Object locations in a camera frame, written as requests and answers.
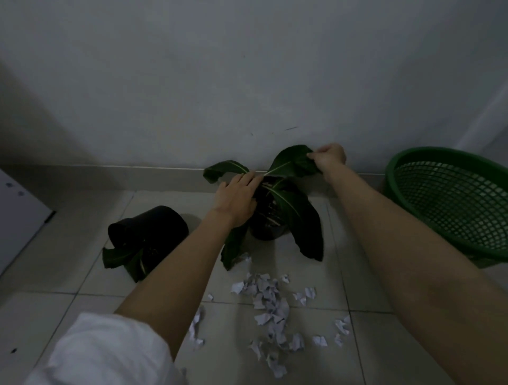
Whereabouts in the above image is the white shirt sleeve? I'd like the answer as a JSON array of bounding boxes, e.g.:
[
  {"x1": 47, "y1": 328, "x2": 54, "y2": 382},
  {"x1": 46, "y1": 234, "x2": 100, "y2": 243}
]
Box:
[{"x1": 23, "y1": 312, "x2": 188, "y2": 385}]

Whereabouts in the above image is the person's right hand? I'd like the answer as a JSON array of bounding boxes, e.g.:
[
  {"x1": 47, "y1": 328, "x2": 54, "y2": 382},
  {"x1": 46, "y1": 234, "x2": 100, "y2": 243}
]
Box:
[{"x1": 307, "y1": 143, "x2": 347, "y2": 175}]

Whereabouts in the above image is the small plant in black pot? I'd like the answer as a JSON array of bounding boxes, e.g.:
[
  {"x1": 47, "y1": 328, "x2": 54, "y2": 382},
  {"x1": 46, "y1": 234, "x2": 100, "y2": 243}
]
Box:
[{"x1": 102, "y1": 205, "x2": 190, "y2": 283}]

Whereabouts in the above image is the pile of torn white paper scraps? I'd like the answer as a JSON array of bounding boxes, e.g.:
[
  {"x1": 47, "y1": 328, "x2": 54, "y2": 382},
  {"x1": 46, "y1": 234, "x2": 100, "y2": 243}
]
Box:
[{"x1": 187, "y1": 254, "x2": 352, "y2": 380}]

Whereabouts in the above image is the person's left hand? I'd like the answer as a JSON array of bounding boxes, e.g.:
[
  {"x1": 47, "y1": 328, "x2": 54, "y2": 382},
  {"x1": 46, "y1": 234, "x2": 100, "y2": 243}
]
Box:
[{"x1": 209, "y1": 171, "x2": 265, "y2": 229}]

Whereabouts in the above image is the person's left forearm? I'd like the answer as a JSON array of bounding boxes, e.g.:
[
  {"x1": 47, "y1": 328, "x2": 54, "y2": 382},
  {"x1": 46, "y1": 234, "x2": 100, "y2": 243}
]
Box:
[{"x1": 114, "y1": 209, "x2": 235, "y2": 362}]

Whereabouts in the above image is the green plastic mesh basket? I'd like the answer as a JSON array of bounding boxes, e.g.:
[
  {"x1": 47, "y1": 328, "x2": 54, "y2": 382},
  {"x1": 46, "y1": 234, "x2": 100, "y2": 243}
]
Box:
[{"x1": 383, "y1": 147, "x2": 508, "y2": 269}]

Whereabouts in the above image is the large leafy plant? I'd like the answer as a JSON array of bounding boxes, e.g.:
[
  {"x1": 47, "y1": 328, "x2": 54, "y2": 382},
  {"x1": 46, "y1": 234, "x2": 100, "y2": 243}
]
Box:
[{"x1": 203, "y1": 145, "x2": 324, "y2": 272}]

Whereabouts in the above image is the person's right forearm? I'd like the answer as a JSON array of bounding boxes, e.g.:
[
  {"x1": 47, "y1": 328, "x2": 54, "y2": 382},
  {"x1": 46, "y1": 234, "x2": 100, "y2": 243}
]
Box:
[{"x1": 322, "y1": 162, "x2": 508, "y2": 385}]

